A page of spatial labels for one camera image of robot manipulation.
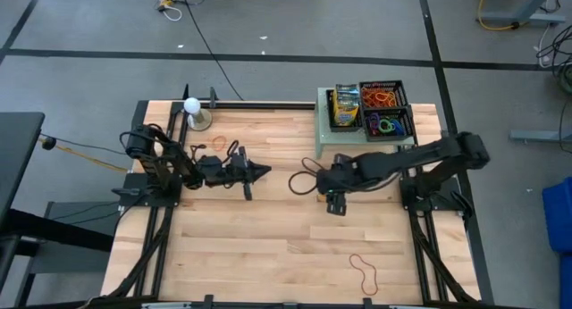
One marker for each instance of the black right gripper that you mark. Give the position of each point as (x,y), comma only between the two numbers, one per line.
(339,175)

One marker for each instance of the blue plastic bin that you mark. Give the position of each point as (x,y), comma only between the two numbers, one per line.
(561,219)

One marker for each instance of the yellow rubber band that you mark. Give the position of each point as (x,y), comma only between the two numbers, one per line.
(382,94)

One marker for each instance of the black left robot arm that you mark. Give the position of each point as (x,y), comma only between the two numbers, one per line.
(152,161)

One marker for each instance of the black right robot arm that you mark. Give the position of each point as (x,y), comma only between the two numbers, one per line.
(424,155)

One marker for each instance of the purple spiral coil band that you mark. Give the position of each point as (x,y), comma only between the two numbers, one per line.
(372,121)

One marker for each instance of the grey table base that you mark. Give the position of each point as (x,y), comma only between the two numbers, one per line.
(523,18)

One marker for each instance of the black plastic mesh basket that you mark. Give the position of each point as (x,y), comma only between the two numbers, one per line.
(330,117)
(402,88)
(409,126)

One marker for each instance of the green spiral coil band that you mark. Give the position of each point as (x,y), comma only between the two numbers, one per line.
(381,127)

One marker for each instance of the orange rubber band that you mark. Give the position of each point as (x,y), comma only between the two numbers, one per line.
(368,97)
(212,143)

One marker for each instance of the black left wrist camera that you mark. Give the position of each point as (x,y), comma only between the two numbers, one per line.
(240,157)

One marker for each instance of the lamp with white globe bulb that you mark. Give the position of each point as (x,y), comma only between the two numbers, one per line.
(193,106)

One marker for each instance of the red rubber band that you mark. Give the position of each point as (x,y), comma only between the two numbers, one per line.
(389,102)
(350,260)

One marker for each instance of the blue spiral coil band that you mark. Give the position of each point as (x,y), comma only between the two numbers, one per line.
(399,128)

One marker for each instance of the pale green metal riser shelf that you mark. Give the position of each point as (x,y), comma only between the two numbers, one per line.
(339,141)

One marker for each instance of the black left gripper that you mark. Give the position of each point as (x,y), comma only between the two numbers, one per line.
(214,172)

